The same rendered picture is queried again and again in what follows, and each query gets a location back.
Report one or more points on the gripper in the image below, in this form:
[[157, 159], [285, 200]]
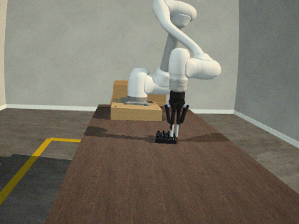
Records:
[[176, 101]]

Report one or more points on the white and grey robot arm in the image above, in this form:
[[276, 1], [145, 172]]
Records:
[[181, 67]]

